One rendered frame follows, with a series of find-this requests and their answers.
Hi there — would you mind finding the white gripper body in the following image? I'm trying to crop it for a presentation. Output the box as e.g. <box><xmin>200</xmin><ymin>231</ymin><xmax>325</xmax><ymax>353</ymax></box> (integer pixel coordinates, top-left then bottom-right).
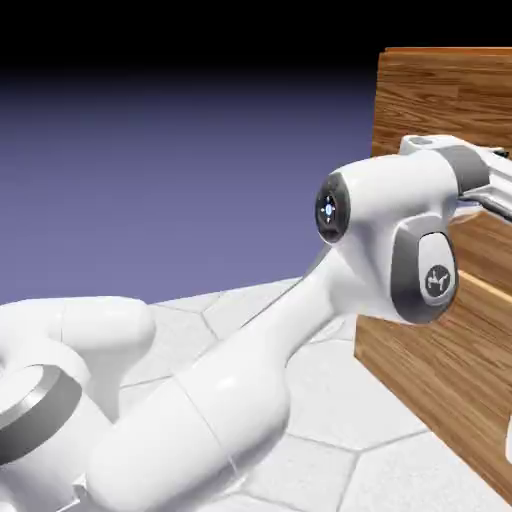
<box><xmin>458</xmin><ymin>148</ymin><xmax>512</xmax><ymax>222</ymax></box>

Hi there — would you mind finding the wooden cabinet top door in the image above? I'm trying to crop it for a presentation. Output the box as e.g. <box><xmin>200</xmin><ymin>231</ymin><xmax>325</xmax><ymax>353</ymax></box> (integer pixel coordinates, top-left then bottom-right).
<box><xmin>370</xmin><ymin>52</ymin><xmax>512</xmax><ymax>299</ymax></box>

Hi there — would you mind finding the wooden cabinet bottom door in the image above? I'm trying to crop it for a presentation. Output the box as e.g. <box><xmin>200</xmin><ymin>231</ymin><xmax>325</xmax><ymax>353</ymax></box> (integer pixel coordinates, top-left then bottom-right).
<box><xmin>353</xmin><ymin>270</ymin><xmax>512</xmax><ymax>506</ymax></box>

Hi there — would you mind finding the wooden cabinet door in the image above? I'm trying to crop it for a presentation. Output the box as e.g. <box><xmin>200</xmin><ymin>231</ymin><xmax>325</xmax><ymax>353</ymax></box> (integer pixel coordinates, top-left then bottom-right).
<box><xmin>353</xmin><ymin>270</ymin><xmax>512</xmax><ymax>506</ymax></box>
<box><xmin>370</xmin><ymin>52</ymin><xmax>512</xmax><ymax>299</ymax></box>

